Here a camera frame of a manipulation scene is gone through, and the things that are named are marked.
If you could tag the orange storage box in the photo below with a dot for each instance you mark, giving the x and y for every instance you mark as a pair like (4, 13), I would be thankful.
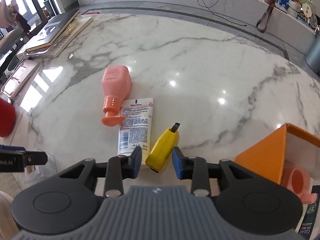
(288, 146)

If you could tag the stack of books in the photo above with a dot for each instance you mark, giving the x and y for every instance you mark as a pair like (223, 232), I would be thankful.
(55, 36)

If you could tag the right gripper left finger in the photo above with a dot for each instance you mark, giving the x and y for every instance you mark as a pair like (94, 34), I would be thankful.
(120, 168)

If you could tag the pink cup in box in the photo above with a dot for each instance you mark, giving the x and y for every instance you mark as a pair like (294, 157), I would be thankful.
(298, 180)

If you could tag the yellow tape measure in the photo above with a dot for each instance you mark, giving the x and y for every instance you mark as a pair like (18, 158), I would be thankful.
(161, 152)

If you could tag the white lotion tube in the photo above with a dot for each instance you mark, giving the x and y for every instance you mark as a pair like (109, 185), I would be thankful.
(135, 130)

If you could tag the pink compartment tray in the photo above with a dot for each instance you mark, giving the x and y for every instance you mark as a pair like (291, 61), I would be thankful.
(19, 77)

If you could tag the red object at edge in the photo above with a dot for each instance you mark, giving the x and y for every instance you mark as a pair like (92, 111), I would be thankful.
(7, 117)

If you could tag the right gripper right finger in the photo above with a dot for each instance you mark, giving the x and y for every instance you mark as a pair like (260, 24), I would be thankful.
(192, 168)

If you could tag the clear acrylic photo block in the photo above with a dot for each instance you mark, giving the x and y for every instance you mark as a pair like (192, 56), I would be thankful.
(37, 173)

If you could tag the grey trash bin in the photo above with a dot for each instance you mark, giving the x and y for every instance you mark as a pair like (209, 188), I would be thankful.
(312, 58)

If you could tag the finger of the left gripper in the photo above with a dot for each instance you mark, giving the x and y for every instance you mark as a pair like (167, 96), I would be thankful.
(19, 156)

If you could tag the dark shampoo bottle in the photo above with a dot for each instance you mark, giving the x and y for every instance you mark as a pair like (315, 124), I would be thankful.
(306, 226)

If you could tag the pink pump bottle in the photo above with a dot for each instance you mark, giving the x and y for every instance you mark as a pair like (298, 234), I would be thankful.
(116, 85)

